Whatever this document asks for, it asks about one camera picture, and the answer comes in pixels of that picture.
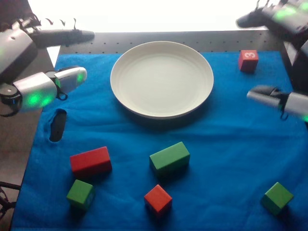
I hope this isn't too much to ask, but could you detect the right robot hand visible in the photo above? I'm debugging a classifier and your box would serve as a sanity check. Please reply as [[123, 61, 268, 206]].
[[235, 0, 308, 122]]

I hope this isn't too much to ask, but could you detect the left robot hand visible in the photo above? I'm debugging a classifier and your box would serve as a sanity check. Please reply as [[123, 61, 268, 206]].
[[0, 18, 95, 117]]

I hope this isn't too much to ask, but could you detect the red rectangular block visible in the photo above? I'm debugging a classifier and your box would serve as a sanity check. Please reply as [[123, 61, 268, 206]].
[[69, 146, 113, 179]]

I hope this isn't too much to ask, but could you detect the green rectangular block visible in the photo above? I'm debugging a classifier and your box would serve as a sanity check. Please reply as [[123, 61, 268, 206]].
[[149, 141, 191, 179]]

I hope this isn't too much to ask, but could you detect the white round plate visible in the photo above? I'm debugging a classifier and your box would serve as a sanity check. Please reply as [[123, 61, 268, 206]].
[[110, 40, 215, 120]]

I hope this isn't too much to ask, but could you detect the red cube with white three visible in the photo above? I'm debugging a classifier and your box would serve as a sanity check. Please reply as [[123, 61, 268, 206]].
[[238, 50, 259, 74]]

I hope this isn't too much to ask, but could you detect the green cube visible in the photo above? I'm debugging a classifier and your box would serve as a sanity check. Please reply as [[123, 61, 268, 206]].
[[66, 179, 95, 212], [260, 181, 295, 216]]

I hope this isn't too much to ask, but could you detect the blue cloth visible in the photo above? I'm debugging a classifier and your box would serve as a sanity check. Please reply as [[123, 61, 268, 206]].
[[11, 51, 308, 231]]

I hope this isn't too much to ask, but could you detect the black cable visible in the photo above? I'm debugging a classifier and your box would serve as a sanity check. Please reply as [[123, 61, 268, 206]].
[[0, 180, 22, 219]]

